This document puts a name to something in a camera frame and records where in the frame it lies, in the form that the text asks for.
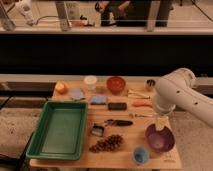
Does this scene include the wooden board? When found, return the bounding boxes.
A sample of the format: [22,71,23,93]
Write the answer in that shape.
[30,82,182,171]

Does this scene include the green plastic tray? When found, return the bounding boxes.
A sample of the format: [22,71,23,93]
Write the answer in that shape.
[26,101,88,161]

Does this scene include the bunch of dark grapes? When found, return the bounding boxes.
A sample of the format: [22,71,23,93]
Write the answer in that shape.
[89,135,123,153]

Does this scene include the wooden tongs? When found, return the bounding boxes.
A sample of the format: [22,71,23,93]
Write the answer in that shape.
[127,89,150,99]

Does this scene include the small blue cup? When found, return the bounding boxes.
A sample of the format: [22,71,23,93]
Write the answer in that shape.
[133,147,149,165]

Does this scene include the metal fork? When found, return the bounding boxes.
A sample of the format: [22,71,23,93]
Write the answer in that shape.
[129,113,153,118]

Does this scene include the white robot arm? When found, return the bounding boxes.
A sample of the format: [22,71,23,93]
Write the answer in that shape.
[152,68,213,128]

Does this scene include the red bowl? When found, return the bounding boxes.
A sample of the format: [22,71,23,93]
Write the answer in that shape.
[106,76,126,95]

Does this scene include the white cup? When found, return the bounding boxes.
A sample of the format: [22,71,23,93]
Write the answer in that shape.
[84,75,98,90]

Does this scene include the orange carrot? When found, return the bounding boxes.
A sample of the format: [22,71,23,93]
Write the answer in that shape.
[132,101,152,107]

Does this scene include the blue sponge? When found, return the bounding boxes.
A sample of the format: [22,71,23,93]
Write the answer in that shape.
[90,95,107,105]

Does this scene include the person in background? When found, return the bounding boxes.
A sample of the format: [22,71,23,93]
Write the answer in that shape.
[95,1,130,26]

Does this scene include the small metal cup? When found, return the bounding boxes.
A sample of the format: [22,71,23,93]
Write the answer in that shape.
[145,79,156,91]

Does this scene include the purple bowl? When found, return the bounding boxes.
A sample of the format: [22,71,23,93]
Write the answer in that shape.
[145,124,175,153]

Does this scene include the grey blue cloth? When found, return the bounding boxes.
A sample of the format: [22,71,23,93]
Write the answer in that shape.
[70,88,85,101]

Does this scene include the black rectangular block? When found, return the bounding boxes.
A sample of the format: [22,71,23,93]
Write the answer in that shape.
[108,103,127,110]

